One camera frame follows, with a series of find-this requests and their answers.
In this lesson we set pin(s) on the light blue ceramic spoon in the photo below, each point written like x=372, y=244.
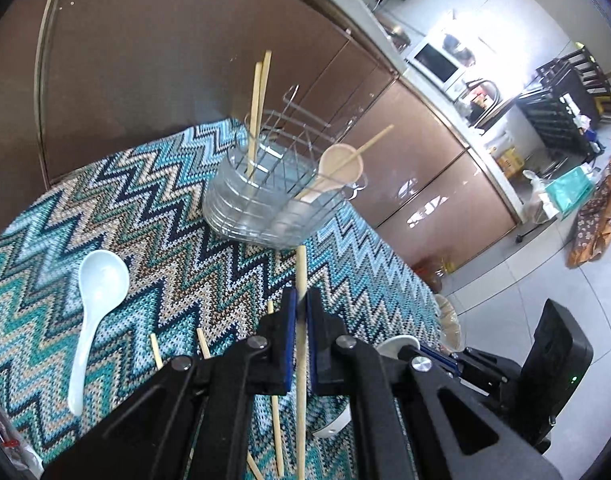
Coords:
x=373, y=380

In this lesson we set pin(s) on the chrome kitchen faucet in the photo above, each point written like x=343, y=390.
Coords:
x=481, y=97

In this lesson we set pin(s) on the brown patterned apron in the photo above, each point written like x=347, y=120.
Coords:
x=593, y=225

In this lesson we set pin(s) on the zigzag patterned table mat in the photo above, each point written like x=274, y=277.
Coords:
x=144, y=204

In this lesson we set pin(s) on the beige waste bin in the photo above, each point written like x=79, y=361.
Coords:
x=452, y=337

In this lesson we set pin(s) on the white ceramic spoon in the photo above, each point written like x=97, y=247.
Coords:
x=103, y=282

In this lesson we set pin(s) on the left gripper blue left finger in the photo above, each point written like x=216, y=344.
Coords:
x=282, y=335

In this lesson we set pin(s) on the teal plastic bag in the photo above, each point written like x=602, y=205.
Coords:
x=571, y=189

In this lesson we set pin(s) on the white microwave oven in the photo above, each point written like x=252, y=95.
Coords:
x=436, y=64

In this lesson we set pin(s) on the cooking oil bottle on floor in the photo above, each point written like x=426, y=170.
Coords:
x=433, y=270

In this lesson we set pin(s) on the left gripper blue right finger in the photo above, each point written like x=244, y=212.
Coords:
x=320, y=332

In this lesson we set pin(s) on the yellow detergent bottle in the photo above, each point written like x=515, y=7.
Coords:
x=510, y=162

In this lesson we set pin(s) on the copper rice cooker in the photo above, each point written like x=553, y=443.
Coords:
x=395, y=32

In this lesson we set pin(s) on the black dish rack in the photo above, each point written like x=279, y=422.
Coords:
x=566, y=101

